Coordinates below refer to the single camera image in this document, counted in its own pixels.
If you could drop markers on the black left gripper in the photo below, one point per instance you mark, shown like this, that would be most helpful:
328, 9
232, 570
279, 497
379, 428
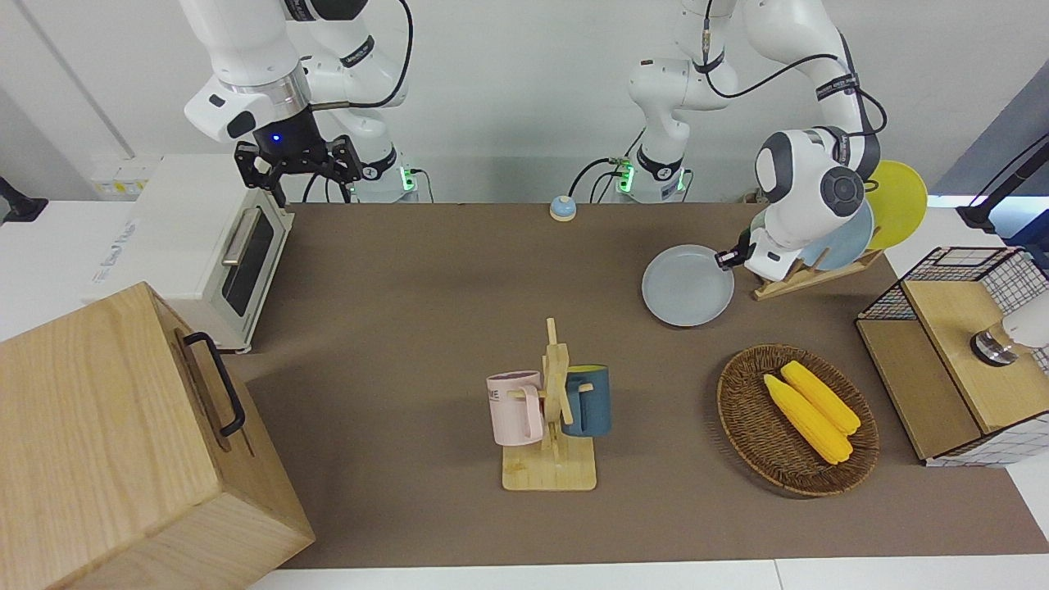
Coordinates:
747, 246

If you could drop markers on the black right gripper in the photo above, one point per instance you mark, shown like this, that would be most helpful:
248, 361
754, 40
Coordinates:
288, 135

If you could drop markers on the gray plate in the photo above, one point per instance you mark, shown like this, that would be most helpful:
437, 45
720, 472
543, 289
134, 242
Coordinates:
684, 287

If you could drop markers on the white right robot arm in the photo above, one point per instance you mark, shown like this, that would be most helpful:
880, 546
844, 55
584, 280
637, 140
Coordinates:
246, 49

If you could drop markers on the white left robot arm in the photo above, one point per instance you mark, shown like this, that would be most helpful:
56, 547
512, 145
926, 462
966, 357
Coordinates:
787, 215

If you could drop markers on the wooden plate rack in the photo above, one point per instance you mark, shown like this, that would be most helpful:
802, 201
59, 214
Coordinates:
787, 287

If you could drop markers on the light blue plate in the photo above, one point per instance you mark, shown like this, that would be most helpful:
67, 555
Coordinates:
848, 238

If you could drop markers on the yellow plate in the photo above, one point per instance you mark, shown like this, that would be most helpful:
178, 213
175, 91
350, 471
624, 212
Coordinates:
901, 205

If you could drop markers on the wooden mug rack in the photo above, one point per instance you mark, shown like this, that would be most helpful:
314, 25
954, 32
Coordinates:
549, 471

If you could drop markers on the white toaster oven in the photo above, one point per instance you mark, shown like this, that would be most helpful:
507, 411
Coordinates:
180, 238

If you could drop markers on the brown wicker basket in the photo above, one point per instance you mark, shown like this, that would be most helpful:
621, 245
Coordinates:
754, 426

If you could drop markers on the yellow corn cob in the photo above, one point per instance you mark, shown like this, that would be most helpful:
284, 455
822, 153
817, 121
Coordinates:
824, 399
807, 422

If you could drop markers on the blue service bell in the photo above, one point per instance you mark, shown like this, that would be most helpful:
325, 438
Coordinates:
562, 209

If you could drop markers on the brown table mat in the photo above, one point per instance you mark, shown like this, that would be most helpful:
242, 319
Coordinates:
410, 328

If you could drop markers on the dark blue mug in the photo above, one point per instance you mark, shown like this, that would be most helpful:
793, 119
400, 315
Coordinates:
592, 401

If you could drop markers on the pink mug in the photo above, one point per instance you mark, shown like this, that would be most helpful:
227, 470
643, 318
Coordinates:
512, 410

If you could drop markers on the white cylinder with silver end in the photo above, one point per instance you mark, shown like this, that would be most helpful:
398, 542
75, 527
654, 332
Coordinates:
1024, 328

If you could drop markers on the light wooden drawer box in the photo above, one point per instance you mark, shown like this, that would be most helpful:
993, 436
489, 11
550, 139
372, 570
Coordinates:
106, 442

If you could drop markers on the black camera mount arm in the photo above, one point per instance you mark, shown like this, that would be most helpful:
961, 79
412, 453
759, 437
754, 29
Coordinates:
996, 197

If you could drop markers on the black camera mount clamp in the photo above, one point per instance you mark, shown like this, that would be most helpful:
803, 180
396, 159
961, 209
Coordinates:
20, 206

